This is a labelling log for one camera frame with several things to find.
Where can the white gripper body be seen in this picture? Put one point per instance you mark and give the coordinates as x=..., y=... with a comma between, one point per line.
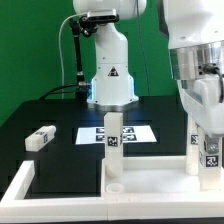
x=200, y=99

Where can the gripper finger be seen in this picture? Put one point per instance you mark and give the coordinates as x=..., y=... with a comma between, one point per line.
x=212, y=145

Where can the white desk top tray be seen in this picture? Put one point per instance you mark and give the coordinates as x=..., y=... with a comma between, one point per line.
x=156, y=179

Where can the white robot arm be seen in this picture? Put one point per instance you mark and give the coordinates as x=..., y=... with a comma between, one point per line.
x=195, y=30

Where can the white fiducial marker sheet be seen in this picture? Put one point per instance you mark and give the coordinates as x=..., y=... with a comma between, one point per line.
x=131, y=134

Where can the black camera stand pole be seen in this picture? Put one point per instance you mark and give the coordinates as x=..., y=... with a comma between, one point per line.
x=82, y=91

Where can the grey camera on stand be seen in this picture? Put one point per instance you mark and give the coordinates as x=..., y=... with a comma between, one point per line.
x=101, y=16

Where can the white U-shaped obstacle frame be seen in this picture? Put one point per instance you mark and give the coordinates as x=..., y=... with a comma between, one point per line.
x=16, y=208

